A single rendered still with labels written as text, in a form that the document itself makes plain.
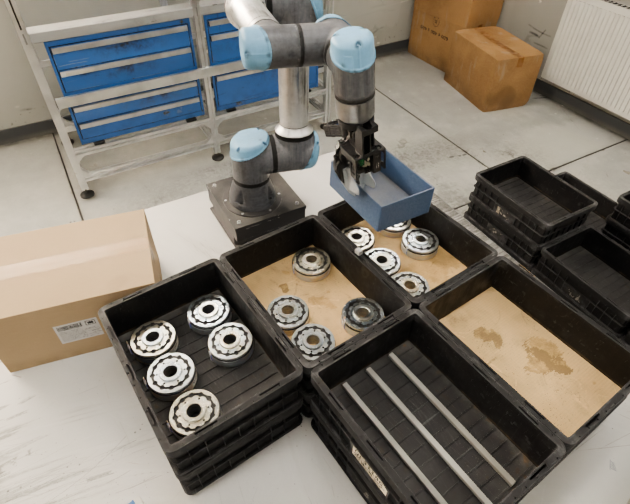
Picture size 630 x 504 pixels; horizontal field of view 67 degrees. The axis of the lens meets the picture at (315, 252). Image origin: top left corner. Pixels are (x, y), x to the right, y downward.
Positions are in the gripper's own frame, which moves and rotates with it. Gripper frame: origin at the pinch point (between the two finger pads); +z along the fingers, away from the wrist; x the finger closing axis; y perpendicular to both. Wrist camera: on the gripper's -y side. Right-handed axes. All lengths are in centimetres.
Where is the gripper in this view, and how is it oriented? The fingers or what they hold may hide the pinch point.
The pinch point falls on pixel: (354, 188)
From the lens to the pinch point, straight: 108.8
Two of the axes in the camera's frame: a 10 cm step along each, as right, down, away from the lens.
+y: 4.7, 6.2, -6.3
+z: 1.1, 6.6, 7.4
